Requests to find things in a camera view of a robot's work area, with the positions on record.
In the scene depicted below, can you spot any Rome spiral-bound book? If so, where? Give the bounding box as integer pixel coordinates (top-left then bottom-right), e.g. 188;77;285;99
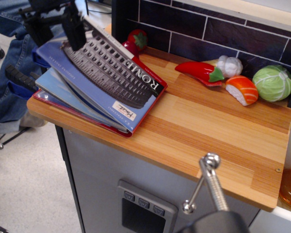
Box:
37;16;167;137

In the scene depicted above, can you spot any blue black bar clamp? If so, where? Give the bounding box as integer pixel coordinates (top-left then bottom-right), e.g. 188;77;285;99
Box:
5;47;50;100

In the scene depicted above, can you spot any metal clamp screw handle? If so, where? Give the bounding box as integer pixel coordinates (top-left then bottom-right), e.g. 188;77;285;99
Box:
182;152;230;215

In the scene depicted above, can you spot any green toy cabbage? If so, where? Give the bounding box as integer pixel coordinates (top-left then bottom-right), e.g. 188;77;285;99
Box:
252;65;291;102

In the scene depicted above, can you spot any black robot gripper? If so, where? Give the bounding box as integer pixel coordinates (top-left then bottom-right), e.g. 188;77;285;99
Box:
18;0;86;51

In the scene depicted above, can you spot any salmon sushi toy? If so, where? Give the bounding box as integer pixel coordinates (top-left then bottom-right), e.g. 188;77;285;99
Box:
226;75;259;106

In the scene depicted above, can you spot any grey toy oven cabinet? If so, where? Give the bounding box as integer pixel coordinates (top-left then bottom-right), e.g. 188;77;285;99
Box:
56;126;259;233

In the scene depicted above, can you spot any white toy garlic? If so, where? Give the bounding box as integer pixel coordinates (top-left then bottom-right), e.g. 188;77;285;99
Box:
217;55;243;78

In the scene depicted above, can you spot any black vertical panel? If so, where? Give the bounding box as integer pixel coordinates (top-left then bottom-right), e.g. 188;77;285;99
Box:
112;0;139;43

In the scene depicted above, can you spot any person leg in jeans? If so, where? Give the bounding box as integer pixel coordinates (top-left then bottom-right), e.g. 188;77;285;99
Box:
0;0;41;134

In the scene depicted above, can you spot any red toy chili pepper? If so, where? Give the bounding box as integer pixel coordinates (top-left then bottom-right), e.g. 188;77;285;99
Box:
175;62;225;87

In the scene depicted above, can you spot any beige shoe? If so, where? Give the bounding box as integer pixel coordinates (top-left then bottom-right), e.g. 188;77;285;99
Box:
19;112;48;128

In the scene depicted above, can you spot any black cable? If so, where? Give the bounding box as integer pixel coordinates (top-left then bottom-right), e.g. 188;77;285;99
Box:
84;0;112;15

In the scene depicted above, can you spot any red toy strawberry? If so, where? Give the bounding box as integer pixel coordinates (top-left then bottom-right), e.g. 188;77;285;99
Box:
128;29;148;51

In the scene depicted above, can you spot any dark red toy onion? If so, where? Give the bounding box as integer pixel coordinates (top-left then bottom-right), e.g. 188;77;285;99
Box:
122;40;139;58

